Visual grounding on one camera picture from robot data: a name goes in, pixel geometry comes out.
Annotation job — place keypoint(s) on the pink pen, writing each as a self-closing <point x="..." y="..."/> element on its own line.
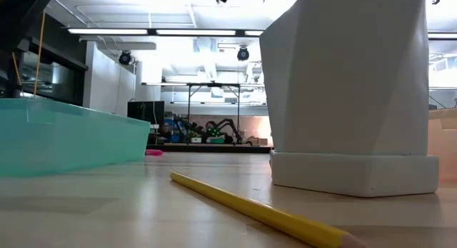
<point x="154" y="152"/>

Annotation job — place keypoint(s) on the yellow pencil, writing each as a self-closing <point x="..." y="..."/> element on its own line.
<point x="257" y="210"/>

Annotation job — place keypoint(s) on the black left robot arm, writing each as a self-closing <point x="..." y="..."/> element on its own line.
<point x="18" y="15"/>

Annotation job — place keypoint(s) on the black background robot arm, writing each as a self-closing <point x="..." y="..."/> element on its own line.
<point x="187" y="126"/>
<point x="228" y="124"/>

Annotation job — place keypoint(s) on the ceiling light strip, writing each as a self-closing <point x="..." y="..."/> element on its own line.
<point x="107" y="31"/>
<point x="195" y="32"/>
<point x="253" y="33"/>

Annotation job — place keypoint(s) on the white hexagonal planter pot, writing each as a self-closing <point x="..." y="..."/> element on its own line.
<point x="342" y="80"/>

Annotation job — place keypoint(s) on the black monitor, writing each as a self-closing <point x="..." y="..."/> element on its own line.
<point x="145" y="112"/>

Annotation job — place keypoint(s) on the small green bin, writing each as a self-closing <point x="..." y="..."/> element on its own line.
<point x="216" y="140"/>

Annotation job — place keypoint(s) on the person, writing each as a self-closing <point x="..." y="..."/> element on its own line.
<point x="165" y="130"/>

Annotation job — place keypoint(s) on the black workbench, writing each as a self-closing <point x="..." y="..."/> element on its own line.
<point x="214" y="148"/>

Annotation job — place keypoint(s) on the green translucent plastic bin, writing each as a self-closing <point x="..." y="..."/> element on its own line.
<point x="71" y="141"/>

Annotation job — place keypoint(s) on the orange translucent plastic bin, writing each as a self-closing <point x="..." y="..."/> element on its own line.
<point x="442" y="144"/>

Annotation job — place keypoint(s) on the black metal gantry frame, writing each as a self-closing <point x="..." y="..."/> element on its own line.
<point x="214" y="84"/>

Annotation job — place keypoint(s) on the dark window frame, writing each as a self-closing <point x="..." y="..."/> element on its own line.
<point x="80" y="80"/>

